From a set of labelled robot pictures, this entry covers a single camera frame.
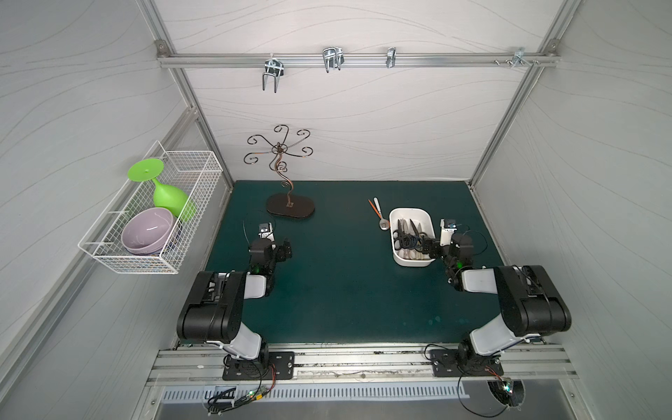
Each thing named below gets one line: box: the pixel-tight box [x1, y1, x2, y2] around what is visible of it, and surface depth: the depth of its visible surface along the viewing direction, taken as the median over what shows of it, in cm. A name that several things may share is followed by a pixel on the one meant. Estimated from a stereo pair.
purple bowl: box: [120, 207, 175, 255], surface depth 62 cm
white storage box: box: [388, 208, 436, 267], surface depth 103 cm
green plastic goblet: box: [126, 158, 197, 221], surface depth 63 cm
